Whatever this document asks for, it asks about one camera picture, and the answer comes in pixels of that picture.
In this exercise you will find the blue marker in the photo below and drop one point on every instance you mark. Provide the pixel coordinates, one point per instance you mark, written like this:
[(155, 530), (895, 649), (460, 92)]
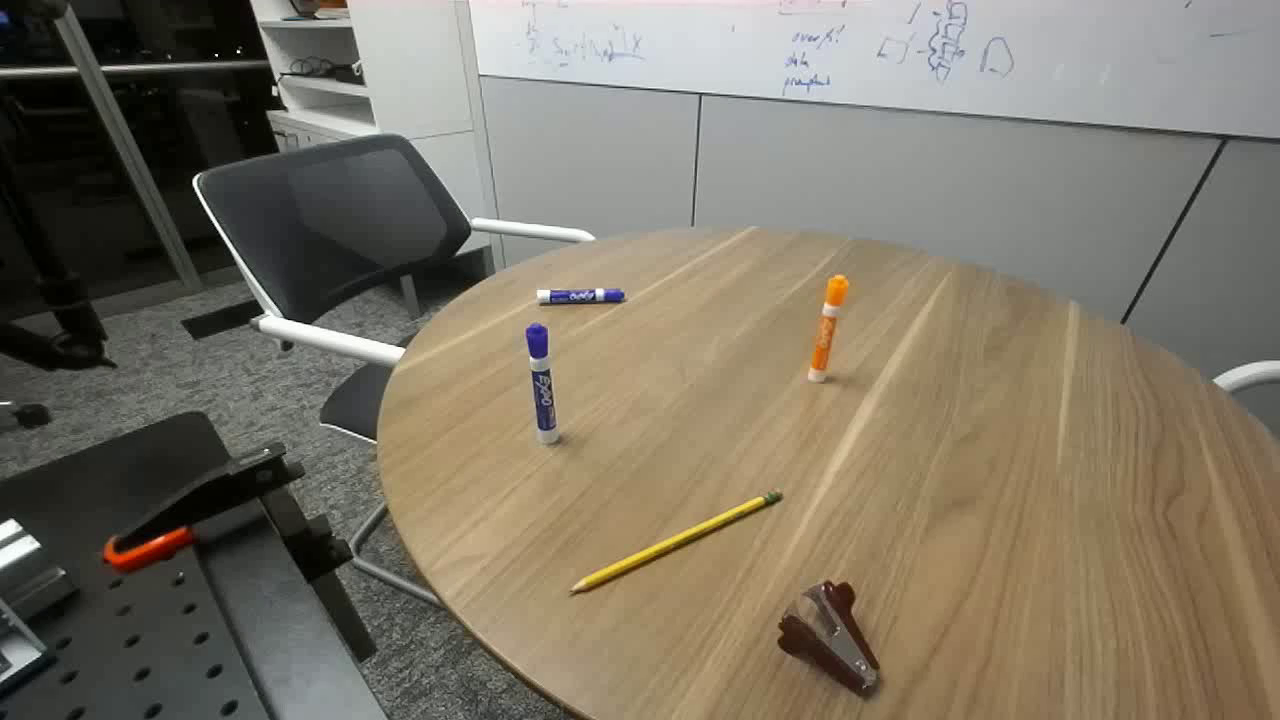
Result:
[(597, 294), (537, 349)]

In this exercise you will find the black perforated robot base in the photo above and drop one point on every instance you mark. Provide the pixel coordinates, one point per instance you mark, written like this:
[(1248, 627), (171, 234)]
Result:
[(236, 627)]

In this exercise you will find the lying blue marker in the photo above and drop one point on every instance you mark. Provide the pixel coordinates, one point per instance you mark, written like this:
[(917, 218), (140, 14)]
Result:
[(597, 294)]

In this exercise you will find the orange marker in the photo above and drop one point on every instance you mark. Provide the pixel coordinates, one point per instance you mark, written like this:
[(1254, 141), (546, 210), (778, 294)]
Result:
[(838, 294)]

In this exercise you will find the yellow pencil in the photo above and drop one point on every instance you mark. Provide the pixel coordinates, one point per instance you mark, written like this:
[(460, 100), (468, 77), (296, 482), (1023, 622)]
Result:
[(667, 544)]

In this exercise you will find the black mesh office chair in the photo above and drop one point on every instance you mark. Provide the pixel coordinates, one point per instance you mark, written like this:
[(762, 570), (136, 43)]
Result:
[(331, 223)]

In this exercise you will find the brown staple remover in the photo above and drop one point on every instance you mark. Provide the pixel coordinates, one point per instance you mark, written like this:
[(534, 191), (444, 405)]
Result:
[(826, 635)]

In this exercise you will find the white shelf unit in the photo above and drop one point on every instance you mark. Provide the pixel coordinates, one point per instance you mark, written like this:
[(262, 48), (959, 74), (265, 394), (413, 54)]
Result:
[(381, 67)]

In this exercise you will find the whiteboard with blue writing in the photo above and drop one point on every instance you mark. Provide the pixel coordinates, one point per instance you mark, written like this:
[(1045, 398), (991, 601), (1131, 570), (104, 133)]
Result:
[(1172, 67)]

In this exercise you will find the white chair armrest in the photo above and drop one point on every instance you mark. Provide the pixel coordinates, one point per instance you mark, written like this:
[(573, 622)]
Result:
[(1248, 373)]

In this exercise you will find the orange-handled black clamp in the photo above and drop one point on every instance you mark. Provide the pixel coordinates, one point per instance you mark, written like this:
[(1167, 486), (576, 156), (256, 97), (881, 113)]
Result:
[(173, 521)]

